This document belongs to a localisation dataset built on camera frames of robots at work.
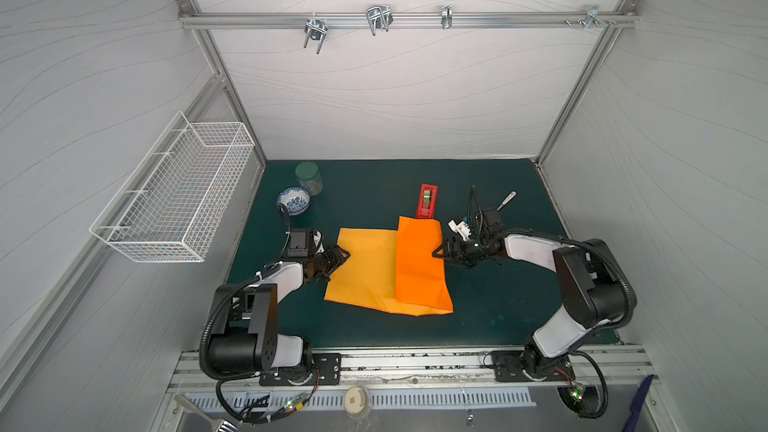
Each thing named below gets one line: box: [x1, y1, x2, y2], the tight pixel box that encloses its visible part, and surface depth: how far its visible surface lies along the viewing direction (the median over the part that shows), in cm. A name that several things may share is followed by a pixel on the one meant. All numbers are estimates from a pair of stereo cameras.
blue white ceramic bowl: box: [276, 186, 311, 216], surface depth 107 cm
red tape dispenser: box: [416, 184, 438, 219], surface depth 103 cm
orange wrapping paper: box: [324, 216, 454, 316], surface depth 88 cm
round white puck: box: [344, 386, 368, 416], surface depth 62 cm
